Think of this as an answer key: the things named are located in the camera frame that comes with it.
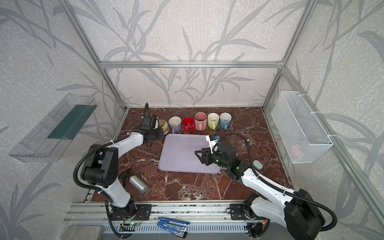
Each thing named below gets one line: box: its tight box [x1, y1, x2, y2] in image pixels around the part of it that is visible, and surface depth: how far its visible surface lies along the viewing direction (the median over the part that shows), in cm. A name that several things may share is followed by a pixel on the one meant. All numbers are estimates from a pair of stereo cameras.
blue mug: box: [219, 112, 232, 131], surface depth 104 cm
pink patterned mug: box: [194, 111, 208, 131], surface depth 104 cm
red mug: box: [182, 116, 195, 134], surface depth 104 cm
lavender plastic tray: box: [158, 133, 222, 174], surface depth 99 cm
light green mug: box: [207, 112, 220, 130], surface depth 104 cm
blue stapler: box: [157, 217, 190, 239], surface depth 70 cm
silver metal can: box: [129, 175, 149, 194], surface depth 82 cm
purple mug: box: [168, 116, 182, 134], surface depth 105 cm
